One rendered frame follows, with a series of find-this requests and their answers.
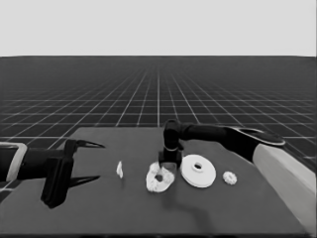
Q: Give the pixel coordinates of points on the white round carrier with pins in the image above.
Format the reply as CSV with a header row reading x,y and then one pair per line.
x,y
149,177

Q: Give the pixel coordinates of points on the large thick white disc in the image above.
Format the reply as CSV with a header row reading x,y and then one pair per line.
x,y
206,173

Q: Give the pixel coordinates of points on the small white T-shaped piece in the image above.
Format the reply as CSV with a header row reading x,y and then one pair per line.
x,y
120,169

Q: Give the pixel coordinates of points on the small white toothed gear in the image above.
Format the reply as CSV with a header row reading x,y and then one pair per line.
x,y
226,178

